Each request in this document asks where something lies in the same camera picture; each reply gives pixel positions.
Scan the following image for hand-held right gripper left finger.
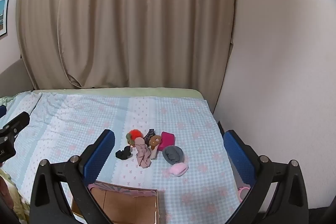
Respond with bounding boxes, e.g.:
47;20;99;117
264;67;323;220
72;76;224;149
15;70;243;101
29;130;116;224

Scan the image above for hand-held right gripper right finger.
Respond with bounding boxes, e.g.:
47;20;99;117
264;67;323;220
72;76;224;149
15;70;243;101
223;130;309;224

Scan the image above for black sock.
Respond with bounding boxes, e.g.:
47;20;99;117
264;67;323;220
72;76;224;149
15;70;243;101
115;146;134;161

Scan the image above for orange green sock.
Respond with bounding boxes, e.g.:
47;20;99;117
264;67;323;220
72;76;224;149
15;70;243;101
125;130;144;147

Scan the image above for beige pink stockings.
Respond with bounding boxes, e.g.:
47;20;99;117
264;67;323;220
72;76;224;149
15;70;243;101
134;137;152;169

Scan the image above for dark patterned sock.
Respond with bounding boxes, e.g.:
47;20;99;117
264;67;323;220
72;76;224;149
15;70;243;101
143;129;156;146

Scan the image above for brown plush toy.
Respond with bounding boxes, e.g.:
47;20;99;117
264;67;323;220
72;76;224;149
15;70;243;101
148;135;162;150

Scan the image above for cardboard box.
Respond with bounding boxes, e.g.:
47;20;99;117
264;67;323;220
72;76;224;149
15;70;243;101
71;180;159;224

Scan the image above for pink fluffy sock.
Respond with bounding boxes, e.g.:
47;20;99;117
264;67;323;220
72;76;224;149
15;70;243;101
169;163;189;177

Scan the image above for grey knit beanie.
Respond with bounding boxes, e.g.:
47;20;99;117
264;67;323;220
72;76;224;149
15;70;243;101
162;145;185;165

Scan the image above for magenta cloth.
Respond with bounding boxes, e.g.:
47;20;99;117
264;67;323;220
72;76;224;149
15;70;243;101
157;132;176;151

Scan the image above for pink plastic object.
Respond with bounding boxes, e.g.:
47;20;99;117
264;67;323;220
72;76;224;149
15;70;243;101
238;186;251;201

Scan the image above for beige bed headboard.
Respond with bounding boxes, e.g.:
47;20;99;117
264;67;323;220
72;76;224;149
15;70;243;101
0;58;35;98

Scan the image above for green patterned cloth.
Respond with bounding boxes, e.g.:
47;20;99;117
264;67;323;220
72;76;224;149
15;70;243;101
0;166;30;222

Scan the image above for blue checked flower blanket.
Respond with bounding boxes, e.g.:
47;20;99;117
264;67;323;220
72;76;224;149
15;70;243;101
0;91;242;224

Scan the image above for light green bed sheet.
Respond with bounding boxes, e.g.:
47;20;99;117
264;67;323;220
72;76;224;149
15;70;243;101
0;87;205;107

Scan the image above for beige curtain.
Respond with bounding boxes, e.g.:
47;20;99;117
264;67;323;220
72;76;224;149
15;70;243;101
16;0;236;90

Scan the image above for framed wall poster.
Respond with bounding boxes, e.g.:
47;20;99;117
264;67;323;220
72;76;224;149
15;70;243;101
0;0;10;38

